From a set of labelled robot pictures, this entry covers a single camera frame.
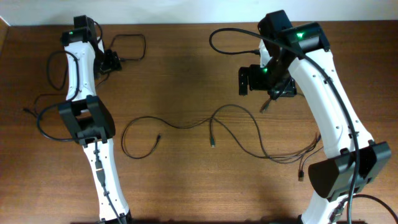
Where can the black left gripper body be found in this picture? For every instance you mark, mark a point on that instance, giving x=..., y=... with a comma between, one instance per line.
x=111, y=61

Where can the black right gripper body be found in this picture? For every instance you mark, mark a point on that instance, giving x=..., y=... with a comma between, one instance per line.
x=275, y=83

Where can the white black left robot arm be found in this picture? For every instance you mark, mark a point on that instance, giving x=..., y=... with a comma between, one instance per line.
x=88, y=121

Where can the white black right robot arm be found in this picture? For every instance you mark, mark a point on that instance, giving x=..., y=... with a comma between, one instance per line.
x=302, y=55

